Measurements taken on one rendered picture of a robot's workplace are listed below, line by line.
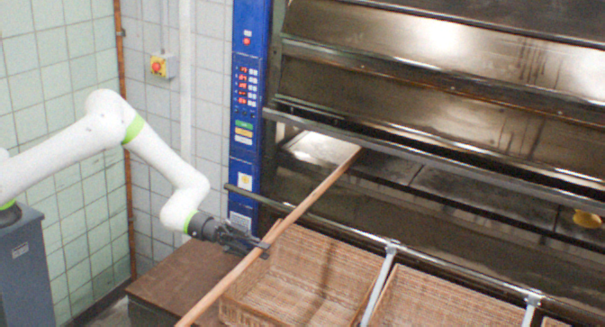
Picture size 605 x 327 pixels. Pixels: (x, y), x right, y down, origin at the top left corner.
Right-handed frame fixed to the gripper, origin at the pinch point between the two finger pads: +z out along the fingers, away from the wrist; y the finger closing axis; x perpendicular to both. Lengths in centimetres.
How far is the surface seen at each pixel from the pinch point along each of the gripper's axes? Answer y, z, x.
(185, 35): -43, -81, -67
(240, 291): 55, -28, -35
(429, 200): 1, 39, -67
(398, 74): -47, 18, -68
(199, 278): 61, -52, -38
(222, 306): 54, -28, -21
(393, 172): 1, 19, -81
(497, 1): -79, 47, -69
